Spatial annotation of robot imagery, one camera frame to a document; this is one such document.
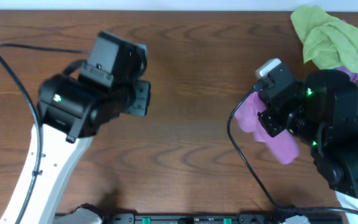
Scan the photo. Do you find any right black cable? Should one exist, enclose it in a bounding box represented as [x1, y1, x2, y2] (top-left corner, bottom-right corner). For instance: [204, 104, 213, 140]
[226, 81, 358, 223]

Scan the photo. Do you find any green cloth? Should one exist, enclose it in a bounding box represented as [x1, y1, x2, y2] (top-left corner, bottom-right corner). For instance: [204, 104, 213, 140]
[290, 5, 358, 73]

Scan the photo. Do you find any purple cloth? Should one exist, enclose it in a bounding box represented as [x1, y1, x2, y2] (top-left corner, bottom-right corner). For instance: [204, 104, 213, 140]
[336, 66, 358, 82]
[234, 92, 300, 164]

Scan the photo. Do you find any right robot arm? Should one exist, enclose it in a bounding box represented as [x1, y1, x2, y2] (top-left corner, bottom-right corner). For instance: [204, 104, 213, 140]
[255, 59, 358, 200]

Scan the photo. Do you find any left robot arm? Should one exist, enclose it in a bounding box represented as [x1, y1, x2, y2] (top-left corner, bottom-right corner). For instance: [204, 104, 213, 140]
[0, 31, 151, 223]

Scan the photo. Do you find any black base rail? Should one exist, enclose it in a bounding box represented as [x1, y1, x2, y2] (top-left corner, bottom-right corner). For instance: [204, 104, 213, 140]
[103, 212, 344, 224]

